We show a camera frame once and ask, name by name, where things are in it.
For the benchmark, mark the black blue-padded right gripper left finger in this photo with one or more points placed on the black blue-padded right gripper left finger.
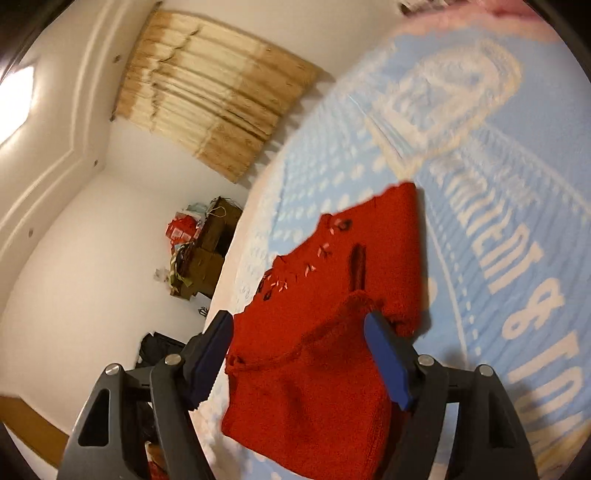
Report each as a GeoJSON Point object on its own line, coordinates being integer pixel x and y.
{"type": "Point", "coordinates": [107, 441]}

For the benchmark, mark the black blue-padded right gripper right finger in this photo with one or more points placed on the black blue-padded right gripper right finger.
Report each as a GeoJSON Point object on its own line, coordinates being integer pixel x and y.
{"type": "Point", "coordinates": [489, 441]}

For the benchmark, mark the red knitted sweater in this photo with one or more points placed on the red knitted sweater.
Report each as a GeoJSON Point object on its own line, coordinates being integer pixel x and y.
{"type": "Point", "coordinates": [304, 390]}

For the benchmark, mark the black bag on floor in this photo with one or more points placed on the black bag on floor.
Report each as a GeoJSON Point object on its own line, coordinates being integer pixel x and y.
{"type": "Point", "coordinates": [155, 347]}

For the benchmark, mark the dark brown wooden desk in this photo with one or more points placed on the dark brown wooden desk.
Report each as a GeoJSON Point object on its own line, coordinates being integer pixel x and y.
{"type": "Point", "coordinates": [195, 266]}

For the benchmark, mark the red gift bag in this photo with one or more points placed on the red gift bag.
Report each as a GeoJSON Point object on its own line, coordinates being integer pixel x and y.
{"type": "Point", "coordinates": [182, 229]}

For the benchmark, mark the pink blue dotted bed blanket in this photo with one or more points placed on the pink blue dotted bed blanket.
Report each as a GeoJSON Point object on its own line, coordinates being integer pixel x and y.
{"type": "Point", "coordinates": [486, 107]}

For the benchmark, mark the beige patterned curtain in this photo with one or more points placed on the beige patterned curtain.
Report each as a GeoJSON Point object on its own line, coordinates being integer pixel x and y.
{"type": "Point", "coordinates": [216, 91]}

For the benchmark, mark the ceiling light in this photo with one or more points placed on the ceiling light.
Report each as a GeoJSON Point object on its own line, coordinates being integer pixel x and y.
{"type": "Point", "coordinates": [16, 99]}

